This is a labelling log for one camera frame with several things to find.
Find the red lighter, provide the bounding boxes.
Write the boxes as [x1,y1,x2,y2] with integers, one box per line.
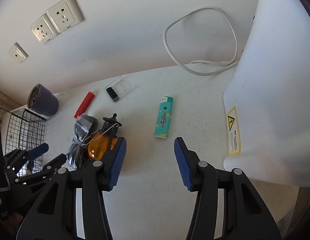
[73,92,95,119]

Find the right double wall socket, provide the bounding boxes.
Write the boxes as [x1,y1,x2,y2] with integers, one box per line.
[46,0,84,33]

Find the double wall socket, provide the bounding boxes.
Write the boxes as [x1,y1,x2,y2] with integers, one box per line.
[30,14,59,44]
[46,0,84,33]

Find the left double wall socket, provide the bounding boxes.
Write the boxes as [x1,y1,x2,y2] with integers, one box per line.
[30,14,59,44]

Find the teal patterned lighter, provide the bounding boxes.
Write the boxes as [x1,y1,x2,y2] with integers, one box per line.
[154,96,173,139]

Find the dark blue lidded tumbler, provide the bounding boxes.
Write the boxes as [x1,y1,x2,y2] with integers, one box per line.
[27,83,59,116]

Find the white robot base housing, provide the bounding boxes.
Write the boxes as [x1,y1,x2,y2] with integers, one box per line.
[223,0,310,187]

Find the white power cable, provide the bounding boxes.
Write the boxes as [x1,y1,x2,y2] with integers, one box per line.
[162,6,239,77]

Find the black cable bundle in bag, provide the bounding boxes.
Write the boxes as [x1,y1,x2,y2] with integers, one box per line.
[65,114,99,170]

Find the black wire basket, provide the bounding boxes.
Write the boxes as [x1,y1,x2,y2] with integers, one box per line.
[0,107,47,176]

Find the clear plastic case black inserts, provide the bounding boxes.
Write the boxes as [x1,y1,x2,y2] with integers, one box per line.
[104,76,133,102]

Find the small single wall outlet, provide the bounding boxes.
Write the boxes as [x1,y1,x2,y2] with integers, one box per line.
[8,43,28,64]

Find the yellow warning label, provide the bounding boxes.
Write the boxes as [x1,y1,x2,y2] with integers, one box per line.
[226,107,241,155]

